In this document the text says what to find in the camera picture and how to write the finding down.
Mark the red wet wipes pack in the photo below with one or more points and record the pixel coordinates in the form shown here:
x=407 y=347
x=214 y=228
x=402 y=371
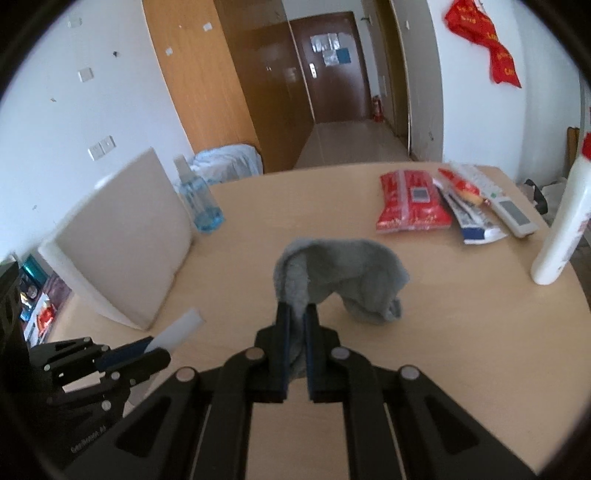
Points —
x=412 y=202

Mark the red fire extinguisher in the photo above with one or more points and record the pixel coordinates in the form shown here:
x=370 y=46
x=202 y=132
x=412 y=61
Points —
x=378 y=115

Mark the blue spray bottle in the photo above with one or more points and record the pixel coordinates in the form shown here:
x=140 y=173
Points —
x=205 y=213

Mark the red snack sachet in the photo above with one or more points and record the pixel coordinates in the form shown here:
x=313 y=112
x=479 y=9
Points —
x=465 y=189

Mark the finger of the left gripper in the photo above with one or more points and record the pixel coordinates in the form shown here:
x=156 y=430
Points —
x=112 y=357
x=128 y=374

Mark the white lotion pump bottle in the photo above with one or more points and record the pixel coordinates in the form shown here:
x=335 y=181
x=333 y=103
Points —
x=569 y=224

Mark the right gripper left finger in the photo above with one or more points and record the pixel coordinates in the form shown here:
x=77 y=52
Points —
x=195 y=425

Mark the red orange snack packet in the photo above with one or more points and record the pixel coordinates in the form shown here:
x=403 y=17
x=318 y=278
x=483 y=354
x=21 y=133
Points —
x=45 y=318

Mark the grey cloth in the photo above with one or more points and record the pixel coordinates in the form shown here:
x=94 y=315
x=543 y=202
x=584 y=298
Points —
x=367 y=275

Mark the white remote control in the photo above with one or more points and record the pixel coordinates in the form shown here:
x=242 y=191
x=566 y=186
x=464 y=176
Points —
x=520 y=225

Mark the white foam strip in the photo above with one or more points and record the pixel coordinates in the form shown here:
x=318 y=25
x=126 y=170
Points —
x=169 y=339

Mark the red hanging bags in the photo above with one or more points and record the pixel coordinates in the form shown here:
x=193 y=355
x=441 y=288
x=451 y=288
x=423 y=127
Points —
x=465 y=19

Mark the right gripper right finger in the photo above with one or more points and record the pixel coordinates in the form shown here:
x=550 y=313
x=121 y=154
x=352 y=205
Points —
x=400 y=424

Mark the dark brown entrance door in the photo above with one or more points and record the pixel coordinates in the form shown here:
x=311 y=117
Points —
x=334 y=67

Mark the light blue covered bundle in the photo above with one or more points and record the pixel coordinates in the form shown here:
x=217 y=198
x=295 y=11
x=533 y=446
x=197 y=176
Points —
x=227 y=163

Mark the wooden wardrobe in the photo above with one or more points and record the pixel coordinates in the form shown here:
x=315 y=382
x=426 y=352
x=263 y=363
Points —
x=233 y=75

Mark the white styrofoam box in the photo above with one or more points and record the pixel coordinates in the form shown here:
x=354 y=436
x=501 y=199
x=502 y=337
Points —
x=120 y=247

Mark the blue white toothpaste tube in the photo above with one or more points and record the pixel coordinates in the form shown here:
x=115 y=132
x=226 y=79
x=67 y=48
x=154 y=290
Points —
x=475 y=225

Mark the white wall socket plate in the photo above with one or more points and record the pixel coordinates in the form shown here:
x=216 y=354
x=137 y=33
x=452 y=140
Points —
x=102 y=148

